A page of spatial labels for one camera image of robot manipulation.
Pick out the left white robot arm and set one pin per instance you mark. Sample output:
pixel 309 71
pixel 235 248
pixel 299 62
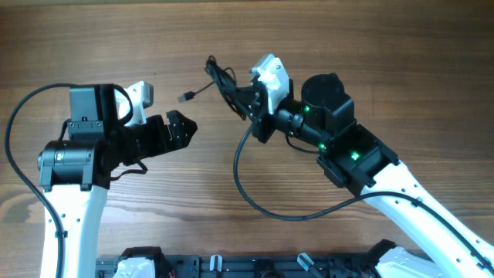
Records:
pixel 107 127

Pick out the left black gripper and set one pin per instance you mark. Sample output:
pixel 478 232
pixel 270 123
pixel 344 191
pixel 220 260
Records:
pixel 168 136

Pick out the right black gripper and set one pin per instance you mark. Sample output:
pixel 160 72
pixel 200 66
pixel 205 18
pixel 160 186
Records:
pixel 261 114

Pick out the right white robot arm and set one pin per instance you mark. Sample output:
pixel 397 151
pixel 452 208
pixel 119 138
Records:
pixel 355 159

